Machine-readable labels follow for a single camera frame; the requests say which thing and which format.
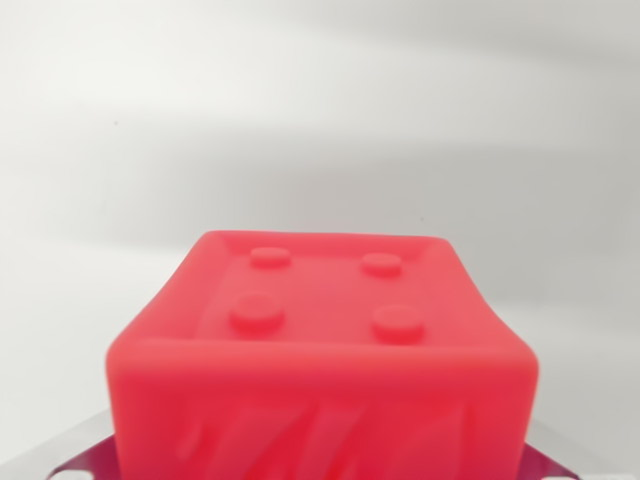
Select black padded gripper right finger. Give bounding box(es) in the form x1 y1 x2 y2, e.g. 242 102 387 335
523 416 597 480

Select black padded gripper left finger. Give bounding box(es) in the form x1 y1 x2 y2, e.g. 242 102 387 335
46 406 120 480

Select red embossed cube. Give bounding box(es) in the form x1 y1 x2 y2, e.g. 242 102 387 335
104 228 542 480

